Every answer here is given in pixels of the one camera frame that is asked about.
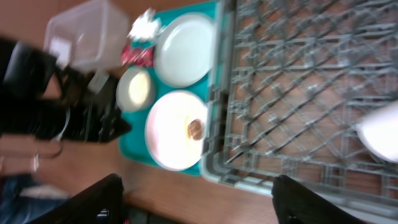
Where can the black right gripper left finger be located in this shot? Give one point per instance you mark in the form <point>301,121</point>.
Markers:
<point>100,203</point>

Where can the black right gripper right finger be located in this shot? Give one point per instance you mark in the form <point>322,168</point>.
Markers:
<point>294,203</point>

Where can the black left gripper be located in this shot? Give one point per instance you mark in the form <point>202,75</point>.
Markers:
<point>96,117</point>

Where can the pink plate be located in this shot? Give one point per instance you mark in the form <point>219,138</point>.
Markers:
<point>166,130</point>

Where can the grey plate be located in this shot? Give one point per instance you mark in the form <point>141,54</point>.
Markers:
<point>184,51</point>

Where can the white paper cup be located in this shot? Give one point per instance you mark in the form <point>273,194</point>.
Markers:
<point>378,132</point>

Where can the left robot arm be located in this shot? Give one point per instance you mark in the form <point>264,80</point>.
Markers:
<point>42,99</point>

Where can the grey dishwasher rack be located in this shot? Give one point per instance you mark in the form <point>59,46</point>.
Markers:
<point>291,80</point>

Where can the teal plastic tray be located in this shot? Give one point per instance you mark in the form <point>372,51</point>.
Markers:
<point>133,145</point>

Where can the bowl of rice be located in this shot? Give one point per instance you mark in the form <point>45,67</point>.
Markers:
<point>135,90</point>

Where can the red candy wrapper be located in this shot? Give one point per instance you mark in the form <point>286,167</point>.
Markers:
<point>138,56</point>

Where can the brown food scrap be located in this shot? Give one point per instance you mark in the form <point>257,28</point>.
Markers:
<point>195,130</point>

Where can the clear plastic bin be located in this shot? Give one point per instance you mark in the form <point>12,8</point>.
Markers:
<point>90,36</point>

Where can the crumpled white tissue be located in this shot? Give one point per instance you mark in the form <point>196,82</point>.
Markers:
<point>146,27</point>

